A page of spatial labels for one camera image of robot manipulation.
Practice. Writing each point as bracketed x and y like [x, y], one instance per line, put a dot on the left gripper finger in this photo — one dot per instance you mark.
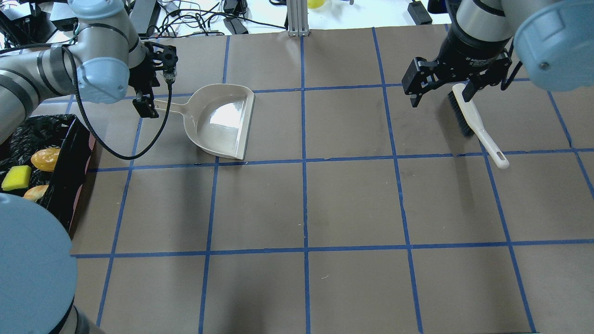
[144, 105]

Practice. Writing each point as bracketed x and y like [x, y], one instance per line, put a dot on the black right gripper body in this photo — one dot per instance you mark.
[468, 54]

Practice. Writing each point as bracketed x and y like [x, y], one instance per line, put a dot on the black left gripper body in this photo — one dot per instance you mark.
[138, 75]

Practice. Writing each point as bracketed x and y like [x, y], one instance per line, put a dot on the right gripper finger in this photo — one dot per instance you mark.
[472, 87]
[416, 87]

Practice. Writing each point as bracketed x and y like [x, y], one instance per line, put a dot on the white brush black bristles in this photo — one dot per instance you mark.
[470, 123]

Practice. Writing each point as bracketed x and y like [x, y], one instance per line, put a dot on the beige plastic dustpan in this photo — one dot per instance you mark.
[217, 119]

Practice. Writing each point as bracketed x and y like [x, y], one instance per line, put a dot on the round golden bread roll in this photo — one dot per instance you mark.
[46, 159]

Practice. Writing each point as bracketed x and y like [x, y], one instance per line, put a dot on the twisted bread croissant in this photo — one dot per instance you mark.
[35, 193]

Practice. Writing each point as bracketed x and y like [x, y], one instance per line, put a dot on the yellow sponge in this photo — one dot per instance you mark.
[18, 177]

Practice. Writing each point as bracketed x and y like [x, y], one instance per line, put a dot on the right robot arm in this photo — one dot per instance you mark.
[552, 39]

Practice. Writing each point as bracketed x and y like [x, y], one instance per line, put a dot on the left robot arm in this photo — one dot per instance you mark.
[38, 274]

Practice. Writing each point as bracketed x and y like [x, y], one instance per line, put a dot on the black bag lined bin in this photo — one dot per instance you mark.
[65, 183]

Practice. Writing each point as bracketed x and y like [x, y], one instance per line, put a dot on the black power brick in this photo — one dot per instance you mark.
[418, 12]

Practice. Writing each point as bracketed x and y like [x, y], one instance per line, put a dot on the black power adapter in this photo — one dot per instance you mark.
[235, 26]

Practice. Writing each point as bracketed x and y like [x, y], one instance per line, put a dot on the yellow round object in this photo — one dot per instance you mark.
[315, 4]

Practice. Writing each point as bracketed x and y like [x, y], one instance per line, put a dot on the aluminium frame post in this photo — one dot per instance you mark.
[297, 18]

